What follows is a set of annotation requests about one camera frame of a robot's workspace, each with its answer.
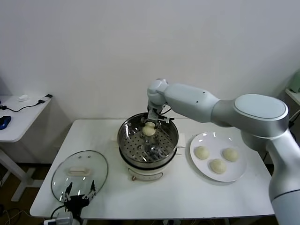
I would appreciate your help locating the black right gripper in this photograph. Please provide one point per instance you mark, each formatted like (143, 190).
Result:
(162, 111)

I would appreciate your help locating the small white crumpled object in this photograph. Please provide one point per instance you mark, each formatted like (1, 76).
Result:
(24, 98)

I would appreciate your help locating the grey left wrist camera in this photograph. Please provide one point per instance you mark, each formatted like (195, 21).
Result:
(62, 219)

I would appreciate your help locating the white steamed baozi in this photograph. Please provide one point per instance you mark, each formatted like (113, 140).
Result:
(230, 154)
(148, 130)
(202, 153)
(218, 166)

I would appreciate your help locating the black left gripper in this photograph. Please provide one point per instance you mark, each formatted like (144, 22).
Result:
(75, 201)

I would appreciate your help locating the white side desk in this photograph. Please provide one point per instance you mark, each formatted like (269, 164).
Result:
(23, 117)

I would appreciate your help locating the stainless steel steamer basket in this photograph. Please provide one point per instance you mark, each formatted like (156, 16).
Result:
(133, 145)

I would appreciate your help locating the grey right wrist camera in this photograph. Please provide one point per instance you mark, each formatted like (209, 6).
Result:
(153, 114)

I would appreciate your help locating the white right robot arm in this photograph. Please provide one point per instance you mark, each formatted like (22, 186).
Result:
(246, 112)

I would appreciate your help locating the round glass pot lid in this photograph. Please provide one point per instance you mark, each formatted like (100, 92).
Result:
(79, 171)

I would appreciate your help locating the blue computer mouse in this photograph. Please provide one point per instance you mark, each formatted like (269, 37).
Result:
(4, 123)

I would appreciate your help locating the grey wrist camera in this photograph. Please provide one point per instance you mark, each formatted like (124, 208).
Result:
(62, 219)
(153, 114)

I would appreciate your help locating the large white plate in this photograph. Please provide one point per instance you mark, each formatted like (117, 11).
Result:
(199, 168)

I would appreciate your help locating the pale green appliance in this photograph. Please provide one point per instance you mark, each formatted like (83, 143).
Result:
(295, 82)

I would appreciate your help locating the white desk with appliance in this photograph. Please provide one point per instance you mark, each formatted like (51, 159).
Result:
(294, 95)

